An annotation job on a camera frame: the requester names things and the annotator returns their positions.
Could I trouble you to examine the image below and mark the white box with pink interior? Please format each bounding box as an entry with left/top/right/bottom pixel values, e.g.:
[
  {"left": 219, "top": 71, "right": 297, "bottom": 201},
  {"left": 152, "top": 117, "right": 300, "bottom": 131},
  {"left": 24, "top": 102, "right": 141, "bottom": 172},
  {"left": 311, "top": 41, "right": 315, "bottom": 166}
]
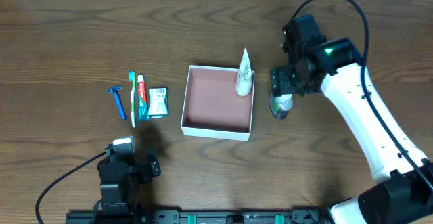
[{"left": 181, "top": 65, "right": 254, "bottom": 141}]

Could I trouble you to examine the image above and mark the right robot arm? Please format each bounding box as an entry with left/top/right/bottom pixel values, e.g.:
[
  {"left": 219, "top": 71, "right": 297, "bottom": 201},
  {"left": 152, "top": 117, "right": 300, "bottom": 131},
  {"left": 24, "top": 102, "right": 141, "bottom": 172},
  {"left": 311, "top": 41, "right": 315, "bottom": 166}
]
[{"left": 269, "top": 15, "right": 432, "bottom": 223}]

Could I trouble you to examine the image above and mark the green and white soap packet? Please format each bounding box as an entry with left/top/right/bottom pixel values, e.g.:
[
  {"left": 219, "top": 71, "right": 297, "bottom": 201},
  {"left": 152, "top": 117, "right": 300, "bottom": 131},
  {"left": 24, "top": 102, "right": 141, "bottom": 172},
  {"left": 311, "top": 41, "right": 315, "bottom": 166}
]
[{"left": 148, "top": 87, "right": 168, "bottom": 118}]

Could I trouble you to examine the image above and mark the clear pump soap bottle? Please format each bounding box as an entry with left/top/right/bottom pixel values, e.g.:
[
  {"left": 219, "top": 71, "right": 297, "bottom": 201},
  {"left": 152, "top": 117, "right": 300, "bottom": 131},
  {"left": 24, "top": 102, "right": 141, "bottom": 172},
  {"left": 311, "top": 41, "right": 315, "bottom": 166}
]
[{"left": 269, "top": 94, "right": 293, "bottom": 120}]

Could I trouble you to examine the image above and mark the white floral lotion tube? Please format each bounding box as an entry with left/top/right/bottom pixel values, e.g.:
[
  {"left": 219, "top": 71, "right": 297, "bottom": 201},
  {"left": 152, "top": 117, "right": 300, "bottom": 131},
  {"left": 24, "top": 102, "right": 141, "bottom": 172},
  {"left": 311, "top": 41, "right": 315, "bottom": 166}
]
[{"left": 235, "top": 48, "right": 253, "bottom": 97}]

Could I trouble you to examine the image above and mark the blue disposable razor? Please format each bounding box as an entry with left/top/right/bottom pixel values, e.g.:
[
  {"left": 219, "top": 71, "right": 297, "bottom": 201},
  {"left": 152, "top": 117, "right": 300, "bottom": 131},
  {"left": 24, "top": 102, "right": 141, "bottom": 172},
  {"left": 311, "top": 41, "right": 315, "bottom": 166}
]
[{"left": 107, "top": 85, "right": 127, "bottom": 120}]

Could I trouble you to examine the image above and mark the green and white toothbrush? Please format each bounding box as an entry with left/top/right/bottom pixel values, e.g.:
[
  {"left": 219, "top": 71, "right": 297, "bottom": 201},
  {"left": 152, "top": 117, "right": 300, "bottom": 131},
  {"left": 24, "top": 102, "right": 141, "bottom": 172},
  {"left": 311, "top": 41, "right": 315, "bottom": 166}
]
[{"left": 128, "top": 70, "right": 136, "bottom": 128}]

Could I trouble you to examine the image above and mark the black mounting rail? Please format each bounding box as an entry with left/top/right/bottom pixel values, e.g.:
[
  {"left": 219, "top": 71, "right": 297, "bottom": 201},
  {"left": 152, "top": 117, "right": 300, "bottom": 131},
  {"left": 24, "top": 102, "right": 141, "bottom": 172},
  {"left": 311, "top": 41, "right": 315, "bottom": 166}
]
[{"left": 65, "top": 209, "right": 333, "bottom": 224}]

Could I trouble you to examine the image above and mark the red and teal toothpaste tube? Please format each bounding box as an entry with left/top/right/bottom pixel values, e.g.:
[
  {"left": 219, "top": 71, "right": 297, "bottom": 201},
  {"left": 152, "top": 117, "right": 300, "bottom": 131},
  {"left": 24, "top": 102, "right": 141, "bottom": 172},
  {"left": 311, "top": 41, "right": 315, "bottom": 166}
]
[{"left": 137, "top": 74, "right": 150, "bottom": 121}]

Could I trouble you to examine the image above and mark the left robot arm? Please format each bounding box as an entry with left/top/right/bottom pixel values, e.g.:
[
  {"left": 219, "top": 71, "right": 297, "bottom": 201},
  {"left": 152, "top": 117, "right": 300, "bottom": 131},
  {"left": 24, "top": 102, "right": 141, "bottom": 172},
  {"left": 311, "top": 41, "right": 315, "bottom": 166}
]
[{"left": 90, "top": 144, "right": 161, "bottom": 223}]

